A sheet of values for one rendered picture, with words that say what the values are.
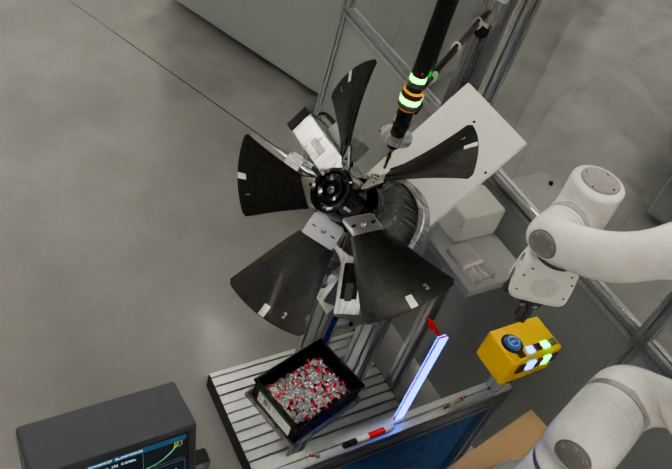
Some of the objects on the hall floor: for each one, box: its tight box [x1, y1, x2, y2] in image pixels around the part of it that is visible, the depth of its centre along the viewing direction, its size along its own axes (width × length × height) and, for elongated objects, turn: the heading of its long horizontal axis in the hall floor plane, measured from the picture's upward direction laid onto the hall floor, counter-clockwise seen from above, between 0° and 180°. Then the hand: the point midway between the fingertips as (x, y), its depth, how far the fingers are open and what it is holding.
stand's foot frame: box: [207, 331, 400, 469], centre depth 267 cm, size 62×46×8 cm
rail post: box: [440, 404, 501, 469], centre depth 222 cm, size 4×4×78 cm
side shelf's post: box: [385, 267, 452, 393], centre depth 258 cm, size 4×4×83 cm
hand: (522, 309), depth 131 cm, fingers closed
